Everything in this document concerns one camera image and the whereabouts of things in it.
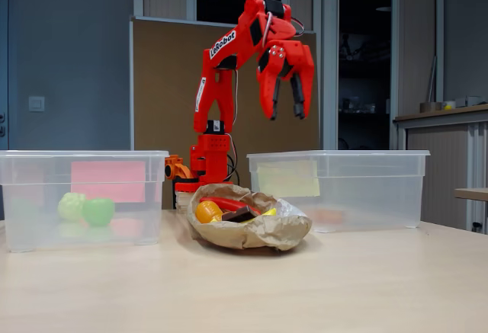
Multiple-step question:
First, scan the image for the red toy chili pepper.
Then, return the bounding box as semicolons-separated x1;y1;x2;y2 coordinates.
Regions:
199;196;262;216

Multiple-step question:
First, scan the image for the orange toy waffle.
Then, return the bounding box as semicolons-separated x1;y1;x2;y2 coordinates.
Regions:
310;209;346;224

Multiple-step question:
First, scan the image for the orange toy croissant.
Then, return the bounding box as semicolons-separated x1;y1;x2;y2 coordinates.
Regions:
194;200;224;224

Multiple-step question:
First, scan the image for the green toy apple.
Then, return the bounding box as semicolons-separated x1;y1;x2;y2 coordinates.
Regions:
81;197;116;228

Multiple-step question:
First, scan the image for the light green toy cauliflower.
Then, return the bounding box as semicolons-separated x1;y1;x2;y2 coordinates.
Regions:
56;191;88;223

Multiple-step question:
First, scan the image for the yellow-green paper label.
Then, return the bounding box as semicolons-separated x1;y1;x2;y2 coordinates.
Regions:
257;159;321;197

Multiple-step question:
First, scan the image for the clear plastic bin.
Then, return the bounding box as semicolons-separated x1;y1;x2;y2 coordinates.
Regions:
0;149;170;253
246;149;431;234

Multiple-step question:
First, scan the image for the pink paper label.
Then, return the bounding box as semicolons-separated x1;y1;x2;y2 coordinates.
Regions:
70;160;147;205

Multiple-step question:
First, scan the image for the brown pinboard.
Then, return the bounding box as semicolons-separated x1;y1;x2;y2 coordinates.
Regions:
129;15;320;210

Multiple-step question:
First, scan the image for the yellow toy banana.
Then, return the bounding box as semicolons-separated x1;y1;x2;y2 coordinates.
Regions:
243;207;278;224

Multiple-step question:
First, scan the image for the brown toy chocolate bar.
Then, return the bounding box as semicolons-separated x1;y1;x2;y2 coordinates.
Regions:
220;206;257;223

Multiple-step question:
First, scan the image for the wooden base block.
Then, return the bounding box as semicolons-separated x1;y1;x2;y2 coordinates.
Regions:
175;191;199;210

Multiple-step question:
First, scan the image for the crumpled brown paper bag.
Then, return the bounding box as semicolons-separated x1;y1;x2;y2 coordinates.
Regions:
186;182;313;252

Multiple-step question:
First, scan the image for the grey cabinet with wooden top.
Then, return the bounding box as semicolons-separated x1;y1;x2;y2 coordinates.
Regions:
393;103;488;233

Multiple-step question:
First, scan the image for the wooden side table edge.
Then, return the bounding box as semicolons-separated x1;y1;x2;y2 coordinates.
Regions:
454;187;488;201

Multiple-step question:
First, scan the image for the red white black servo cable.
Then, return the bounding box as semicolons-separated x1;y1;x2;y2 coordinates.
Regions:
291;16;307;39

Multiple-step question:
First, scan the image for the black base cable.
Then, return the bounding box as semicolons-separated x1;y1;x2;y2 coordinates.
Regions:
224;134;240;184

